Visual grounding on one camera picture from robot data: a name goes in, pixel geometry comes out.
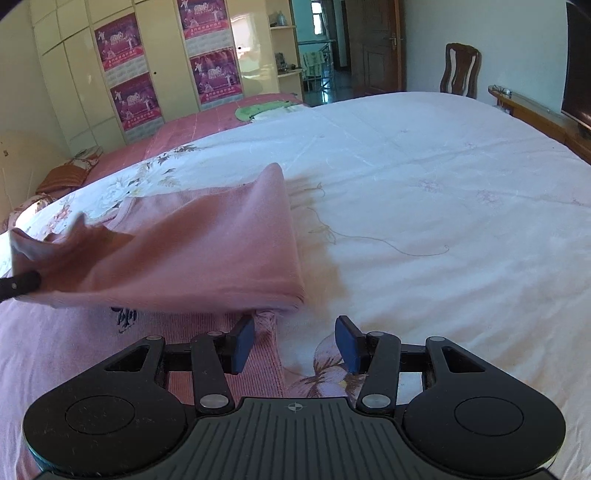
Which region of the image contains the black flat television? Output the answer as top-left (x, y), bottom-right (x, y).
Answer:
top-left (561, 1), bottom-right (591, 131)

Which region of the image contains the beige wooden headboard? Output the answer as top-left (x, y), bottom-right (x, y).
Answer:
top-left (0, 131), bottom-right (66, 220)

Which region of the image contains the white folded cloth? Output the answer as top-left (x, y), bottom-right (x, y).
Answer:
top-left (250, 104), bottom-right (308, 123)

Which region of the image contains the orange striped pillow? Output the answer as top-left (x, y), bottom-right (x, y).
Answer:
top-left (35, 164), bottom-right (88, 195)

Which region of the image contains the left lower purple poster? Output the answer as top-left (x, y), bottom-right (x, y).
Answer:
top-left (110, 73), bottom-right (164, 144)

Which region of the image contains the cream yellow wardrobe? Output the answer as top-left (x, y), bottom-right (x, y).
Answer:
top-left (29, 1), bottom-right (301, 154)

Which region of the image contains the pink checked bedspread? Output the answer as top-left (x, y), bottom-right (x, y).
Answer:
top-left (83, 93), bottom-right (303, 186)

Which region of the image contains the dark wooden chair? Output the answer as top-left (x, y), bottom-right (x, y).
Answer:
top-left (440, 42), bottom-right (482, 99)

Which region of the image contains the dark brown wooden door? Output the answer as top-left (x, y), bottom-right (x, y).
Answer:
top-left (346, 0), bottom-right (407, 97)

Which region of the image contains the purple poster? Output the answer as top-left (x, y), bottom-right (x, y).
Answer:
top-left (110, 73), bottom-right (164, 144)
top-left (177, 0), bottom-right (232, 57)
top-left (94, 13), bottom-right (148, 88)
top-left (189, 47), bottom-right (243, 110)

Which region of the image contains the wooden tv cabinet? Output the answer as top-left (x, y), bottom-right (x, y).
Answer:
top-left (488, 85), bottom-right (591, 164)

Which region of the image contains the right upper purple poster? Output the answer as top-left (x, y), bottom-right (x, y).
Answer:
top-left (177, 0), bottom-right (232, 57)

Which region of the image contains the left upper purple poster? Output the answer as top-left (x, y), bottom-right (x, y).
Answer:
top-left (94, 13), bottom-right (148, 88)

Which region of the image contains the pink knit sweater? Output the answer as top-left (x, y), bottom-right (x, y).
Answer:
top-left (0, 162), bottom-right (307, 480)

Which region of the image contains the right lower purple poster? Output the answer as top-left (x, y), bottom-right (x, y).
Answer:
top-left (189, 47), bottom-right (243, 110)

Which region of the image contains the floral red white pillow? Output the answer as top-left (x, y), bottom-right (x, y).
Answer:
top-left (1, 193), bottom-right (57, 233)

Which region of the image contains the white floral bed quilt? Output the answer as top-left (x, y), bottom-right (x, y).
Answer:
top-left (16, 93), bottom-right (590, 479)

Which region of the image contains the green folded cloth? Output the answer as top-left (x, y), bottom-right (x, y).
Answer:
top-left (235, 100), bottom-right (296, 122)

